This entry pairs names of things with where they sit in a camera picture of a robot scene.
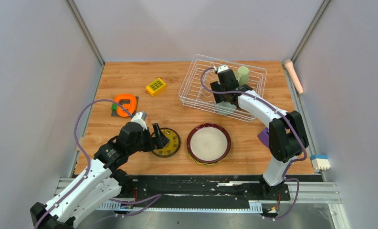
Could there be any yellow toy brick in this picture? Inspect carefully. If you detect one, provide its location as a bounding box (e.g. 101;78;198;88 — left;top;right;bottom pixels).
146;78;167;97

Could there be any orange toy on grey base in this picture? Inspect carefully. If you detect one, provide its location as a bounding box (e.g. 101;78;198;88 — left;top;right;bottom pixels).
111;94;138;117

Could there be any yellow dotted plate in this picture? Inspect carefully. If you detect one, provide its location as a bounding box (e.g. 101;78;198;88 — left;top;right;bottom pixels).
188;155;223;167

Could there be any brown-rimmed white plate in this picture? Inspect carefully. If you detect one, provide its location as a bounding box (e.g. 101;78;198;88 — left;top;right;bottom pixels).
186;123;231;163

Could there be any light teal bowl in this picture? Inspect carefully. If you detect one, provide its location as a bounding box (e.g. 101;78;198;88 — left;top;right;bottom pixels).
215;101;237;115

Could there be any white wire dish rack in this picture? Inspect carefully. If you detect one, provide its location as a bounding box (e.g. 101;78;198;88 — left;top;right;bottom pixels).
179;54;267;123

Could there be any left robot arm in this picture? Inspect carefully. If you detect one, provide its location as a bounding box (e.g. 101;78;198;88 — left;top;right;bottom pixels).
30;122;169;229

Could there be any purple metronome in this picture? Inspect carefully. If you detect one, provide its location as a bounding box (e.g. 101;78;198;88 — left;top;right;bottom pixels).
257;127;269;148

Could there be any yellow patterned black-rimmed plate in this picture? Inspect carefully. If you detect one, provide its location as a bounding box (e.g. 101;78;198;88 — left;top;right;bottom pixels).
151;127;181;158

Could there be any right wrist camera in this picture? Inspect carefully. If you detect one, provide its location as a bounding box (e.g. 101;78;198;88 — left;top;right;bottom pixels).
215;65;229;74

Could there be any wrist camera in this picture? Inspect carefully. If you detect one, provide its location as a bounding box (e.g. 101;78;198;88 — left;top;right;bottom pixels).
215;65;229;74
130;111;147;130

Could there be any beige cylinder handle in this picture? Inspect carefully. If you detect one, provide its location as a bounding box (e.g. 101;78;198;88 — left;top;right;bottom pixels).
283;59;304;95

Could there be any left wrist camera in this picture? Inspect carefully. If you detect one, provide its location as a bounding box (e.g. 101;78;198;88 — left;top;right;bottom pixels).
130;111;147;130

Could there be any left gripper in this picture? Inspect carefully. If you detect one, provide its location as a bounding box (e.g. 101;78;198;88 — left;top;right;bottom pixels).
128;122;170;155

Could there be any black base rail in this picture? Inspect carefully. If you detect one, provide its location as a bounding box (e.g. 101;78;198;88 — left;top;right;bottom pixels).
117;175;291;209

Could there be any light green mug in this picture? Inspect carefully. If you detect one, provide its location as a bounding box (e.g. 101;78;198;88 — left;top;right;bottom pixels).
235;66;250;86

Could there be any black plate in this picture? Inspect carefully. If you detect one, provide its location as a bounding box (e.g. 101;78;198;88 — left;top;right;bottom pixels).
151;127;181;158

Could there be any blue and white toy brick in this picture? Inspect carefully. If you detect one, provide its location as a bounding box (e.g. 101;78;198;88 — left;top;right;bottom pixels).
310;155;331;170

